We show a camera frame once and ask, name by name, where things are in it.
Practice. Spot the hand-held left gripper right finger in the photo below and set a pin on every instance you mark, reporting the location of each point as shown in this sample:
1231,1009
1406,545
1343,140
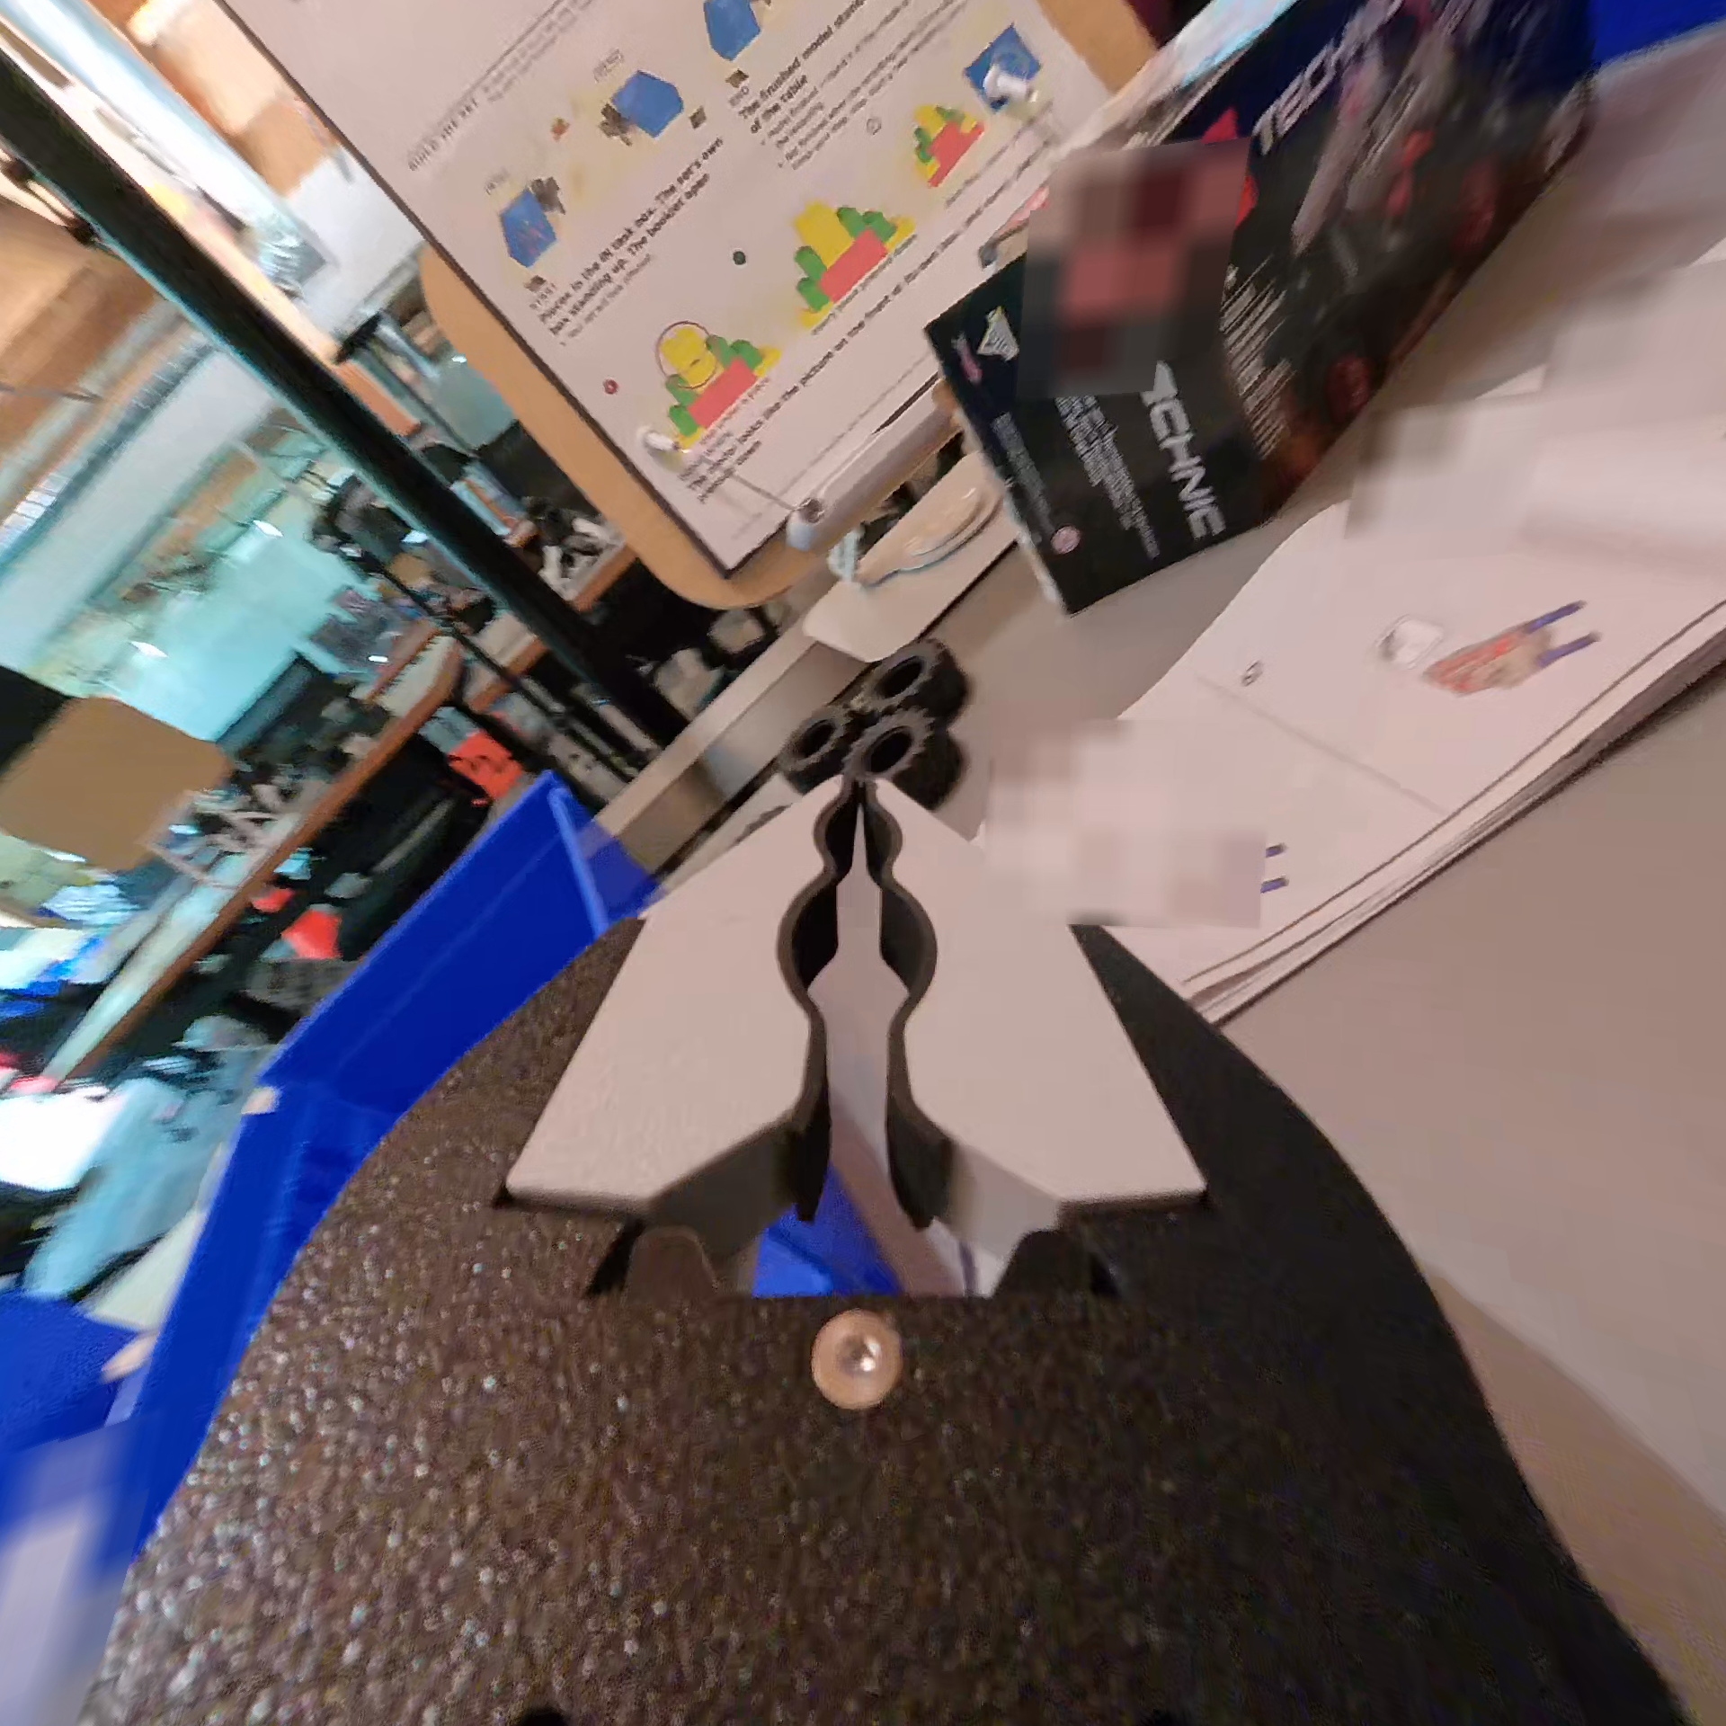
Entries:
1052,1065

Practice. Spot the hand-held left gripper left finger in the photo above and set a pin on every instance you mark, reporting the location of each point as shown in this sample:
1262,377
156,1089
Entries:
661,1065

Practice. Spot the blue storage bin square tag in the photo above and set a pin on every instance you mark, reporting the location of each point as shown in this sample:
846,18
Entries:
433,969

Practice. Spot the white instruction booklet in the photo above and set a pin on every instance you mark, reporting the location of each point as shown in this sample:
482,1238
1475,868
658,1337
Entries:
1348,755

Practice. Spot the grey desk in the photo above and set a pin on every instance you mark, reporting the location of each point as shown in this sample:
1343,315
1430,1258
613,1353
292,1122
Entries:
1484,1146

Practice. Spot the white rounded stand base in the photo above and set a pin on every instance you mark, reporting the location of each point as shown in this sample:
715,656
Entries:
931,533

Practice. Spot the black metal pole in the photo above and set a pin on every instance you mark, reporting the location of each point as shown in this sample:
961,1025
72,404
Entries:
337,417

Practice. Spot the black toy set box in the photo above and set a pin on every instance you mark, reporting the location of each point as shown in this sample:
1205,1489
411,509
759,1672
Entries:
1348,270

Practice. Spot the printed instruction board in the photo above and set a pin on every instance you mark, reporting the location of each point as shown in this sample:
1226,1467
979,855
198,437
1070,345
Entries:
755,201

